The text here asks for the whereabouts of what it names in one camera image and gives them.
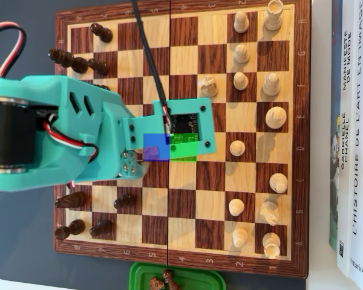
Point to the turquoise robot arm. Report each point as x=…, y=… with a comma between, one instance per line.
x=42, y=86

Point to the dark brown chess pawn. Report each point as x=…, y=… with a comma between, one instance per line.
x=125, y=201
x=168, y=275
x=102, y=32
x=106, y=88
x=102, y=227
x=99, y=66

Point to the dark brown chess knight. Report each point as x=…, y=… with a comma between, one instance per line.
x=156, y=284
x=75, y=199

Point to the dark brown chess rook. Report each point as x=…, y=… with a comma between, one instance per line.
x=74, y=227

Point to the cream white chess knight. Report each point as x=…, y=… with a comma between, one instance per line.
x=208, y=86
x=269, y=212

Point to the cream white chess pawn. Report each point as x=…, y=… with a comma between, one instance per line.
x=240, y=236
x=241, y=54
x=237, y=148
x=236, y=207
x=240, y=81
x=241, y=22

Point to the cream white chess king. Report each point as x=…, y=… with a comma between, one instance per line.
x=276, y=117

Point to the cream white chess bishop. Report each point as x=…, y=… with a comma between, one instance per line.
x=278, y=182
x=271, y=85

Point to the cream white chess rook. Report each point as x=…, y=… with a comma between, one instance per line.
x=273, y=17
x=271, y=244

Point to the wooden chessboard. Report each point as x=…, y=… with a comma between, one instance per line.
x=184, y=196

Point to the dark grey desk mat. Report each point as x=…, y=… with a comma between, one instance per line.
x=27, y=226

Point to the green plastic tray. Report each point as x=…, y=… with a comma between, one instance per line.
x=199, y=281

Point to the blue illustrated book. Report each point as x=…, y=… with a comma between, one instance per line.
x=334, y=90

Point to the white Gabrielle Chanel book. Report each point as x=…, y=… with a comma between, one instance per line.
x=345, y=181

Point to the turquoise wrist camera mount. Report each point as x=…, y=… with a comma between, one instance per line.
x=205, y=121

